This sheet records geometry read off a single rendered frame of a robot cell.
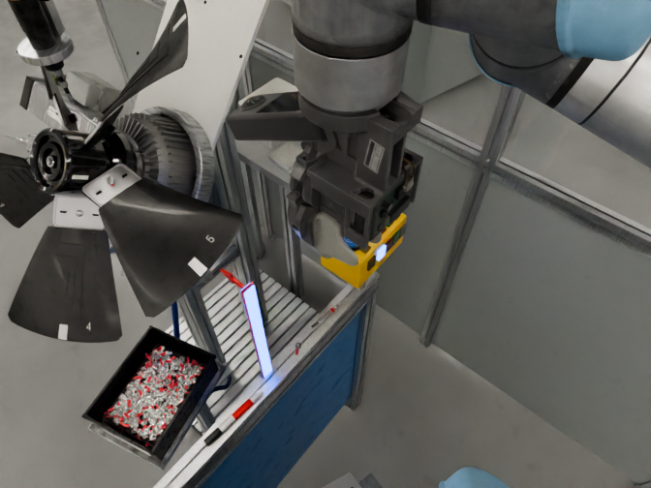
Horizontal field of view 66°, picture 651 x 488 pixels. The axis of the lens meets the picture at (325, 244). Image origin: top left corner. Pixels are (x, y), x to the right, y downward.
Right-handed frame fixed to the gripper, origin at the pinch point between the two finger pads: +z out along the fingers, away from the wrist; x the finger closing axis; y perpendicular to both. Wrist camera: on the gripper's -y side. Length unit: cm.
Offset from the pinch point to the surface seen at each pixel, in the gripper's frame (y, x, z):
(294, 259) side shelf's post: -60, 54, 113
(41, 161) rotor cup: -62, -6, 22
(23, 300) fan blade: -58, -23, 44
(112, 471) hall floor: -63, -39, 143
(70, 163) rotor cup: -54, -4, 19
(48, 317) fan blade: -53, -22, 46
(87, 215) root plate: -56, -5, 33
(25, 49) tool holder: -51, -2, -3
